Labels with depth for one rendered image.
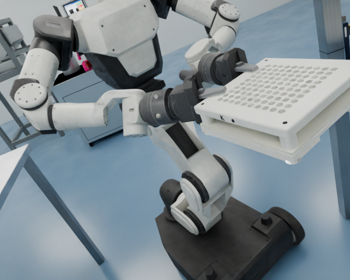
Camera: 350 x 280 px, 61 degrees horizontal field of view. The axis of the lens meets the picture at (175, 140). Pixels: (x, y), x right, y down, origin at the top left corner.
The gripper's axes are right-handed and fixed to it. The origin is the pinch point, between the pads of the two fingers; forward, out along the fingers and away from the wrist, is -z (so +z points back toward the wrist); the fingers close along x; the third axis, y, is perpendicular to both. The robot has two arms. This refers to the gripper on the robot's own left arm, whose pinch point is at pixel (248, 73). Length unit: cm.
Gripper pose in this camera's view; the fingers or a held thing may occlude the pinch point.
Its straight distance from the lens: 76.4
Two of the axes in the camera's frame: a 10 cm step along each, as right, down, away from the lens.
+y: -8.3, 5.0, -2.4
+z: -4.2, -2.8, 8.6
